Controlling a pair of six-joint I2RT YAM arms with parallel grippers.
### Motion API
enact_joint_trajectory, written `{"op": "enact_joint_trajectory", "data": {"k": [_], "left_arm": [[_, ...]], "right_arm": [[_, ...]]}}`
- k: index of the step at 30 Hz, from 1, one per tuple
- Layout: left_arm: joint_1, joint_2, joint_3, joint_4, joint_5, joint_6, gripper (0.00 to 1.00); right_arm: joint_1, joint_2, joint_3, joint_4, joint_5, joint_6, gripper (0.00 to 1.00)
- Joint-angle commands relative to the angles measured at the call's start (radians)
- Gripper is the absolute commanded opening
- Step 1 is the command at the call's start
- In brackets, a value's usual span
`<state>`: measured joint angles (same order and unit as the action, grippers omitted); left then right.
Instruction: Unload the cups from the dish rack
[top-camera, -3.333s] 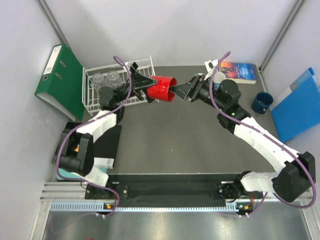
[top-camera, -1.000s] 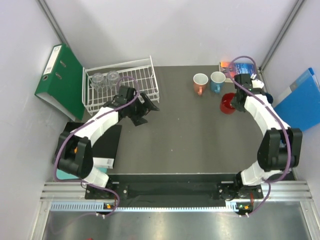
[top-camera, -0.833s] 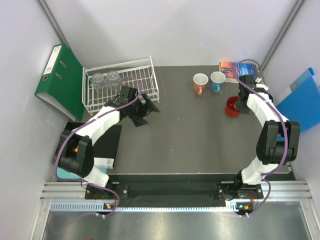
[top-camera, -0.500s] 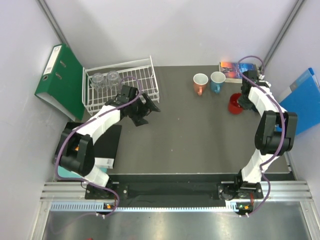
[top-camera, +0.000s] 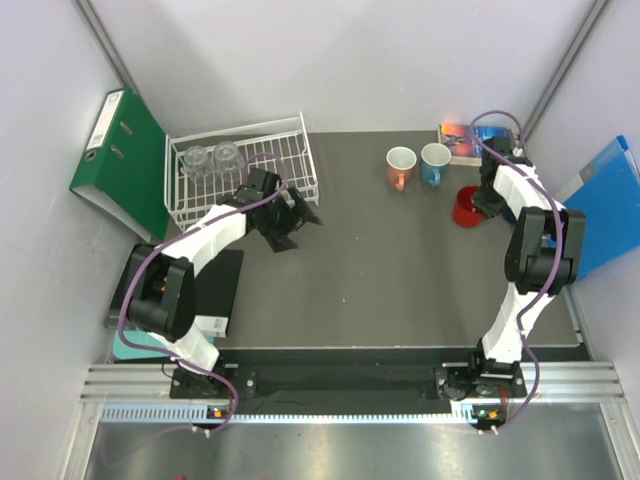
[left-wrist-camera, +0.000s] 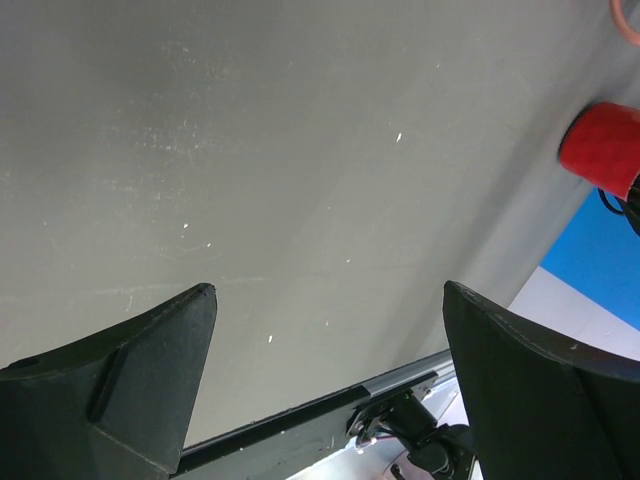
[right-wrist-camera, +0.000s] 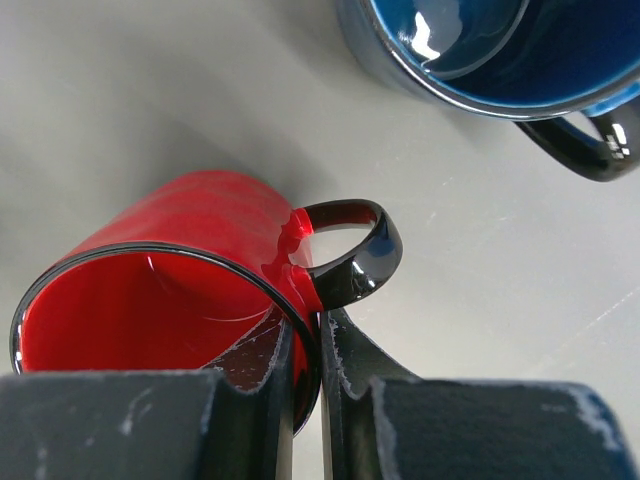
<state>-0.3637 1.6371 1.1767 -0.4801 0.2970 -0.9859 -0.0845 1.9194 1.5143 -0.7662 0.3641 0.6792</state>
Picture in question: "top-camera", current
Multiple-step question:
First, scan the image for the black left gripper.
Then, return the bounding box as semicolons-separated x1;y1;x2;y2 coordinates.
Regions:
260;185;321;252

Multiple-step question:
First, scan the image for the red ceramic mug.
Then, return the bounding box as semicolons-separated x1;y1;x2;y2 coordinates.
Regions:
452;186;484;228

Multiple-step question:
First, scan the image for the light blue ceramic mug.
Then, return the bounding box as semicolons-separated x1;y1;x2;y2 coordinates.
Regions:
420;143;452;188

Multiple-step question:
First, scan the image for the clear drinking glass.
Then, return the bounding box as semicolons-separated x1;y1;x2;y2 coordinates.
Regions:
213;141;246;175
183;146;214;184

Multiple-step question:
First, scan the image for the pink ceramic mug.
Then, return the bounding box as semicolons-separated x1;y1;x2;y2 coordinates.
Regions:
386;146;417;192

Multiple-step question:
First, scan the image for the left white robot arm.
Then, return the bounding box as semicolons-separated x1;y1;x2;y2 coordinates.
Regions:
118;167;322;397

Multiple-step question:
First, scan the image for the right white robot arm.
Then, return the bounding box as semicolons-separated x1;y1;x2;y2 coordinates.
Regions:
466;136;586;396

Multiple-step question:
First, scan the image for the blue cover paperback book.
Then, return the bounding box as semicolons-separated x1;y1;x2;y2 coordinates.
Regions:
438;124;511;167

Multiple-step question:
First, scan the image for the black book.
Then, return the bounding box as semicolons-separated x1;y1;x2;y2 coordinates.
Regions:
123;250;244;340

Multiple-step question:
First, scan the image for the blue folder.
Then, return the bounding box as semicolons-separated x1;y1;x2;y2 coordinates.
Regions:
556;135;639;280

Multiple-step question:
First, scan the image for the green lever arch binder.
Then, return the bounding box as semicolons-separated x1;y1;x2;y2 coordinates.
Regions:
69;88;169;241

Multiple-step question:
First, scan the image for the teal notebook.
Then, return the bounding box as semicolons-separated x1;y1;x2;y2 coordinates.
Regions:
112;330;168;361

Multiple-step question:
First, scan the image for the white wire dish rack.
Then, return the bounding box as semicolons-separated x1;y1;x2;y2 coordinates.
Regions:
164;113;320;230

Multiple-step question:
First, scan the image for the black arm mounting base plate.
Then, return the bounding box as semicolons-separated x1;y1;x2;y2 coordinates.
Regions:
170;347;526;414

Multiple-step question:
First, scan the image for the aluminium frame rail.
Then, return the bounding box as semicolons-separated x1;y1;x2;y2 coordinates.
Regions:
80;362;625;403

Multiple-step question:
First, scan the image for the grey slotted cable duct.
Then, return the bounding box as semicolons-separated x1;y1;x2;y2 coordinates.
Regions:
100;403;477;425

